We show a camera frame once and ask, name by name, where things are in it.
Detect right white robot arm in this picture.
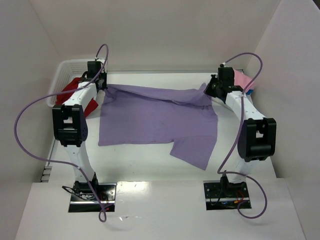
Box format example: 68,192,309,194
204,64,277,196

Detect white plastic basket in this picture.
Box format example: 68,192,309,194
48,59,93,95

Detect pink folded t shirt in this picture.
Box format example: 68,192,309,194
233,69,255,92

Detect red t shirt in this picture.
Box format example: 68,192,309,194
55,77,99,118

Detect blue folded t shirt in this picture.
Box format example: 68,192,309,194
246,89,254,95

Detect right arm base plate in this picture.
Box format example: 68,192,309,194
203,181,252,211

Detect purple t shirt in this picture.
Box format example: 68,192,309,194
98,83,218,170

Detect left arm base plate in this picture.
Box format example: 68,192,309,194
62,183,117,213

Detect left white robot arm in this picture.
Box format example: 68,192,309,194
52,60,107,200

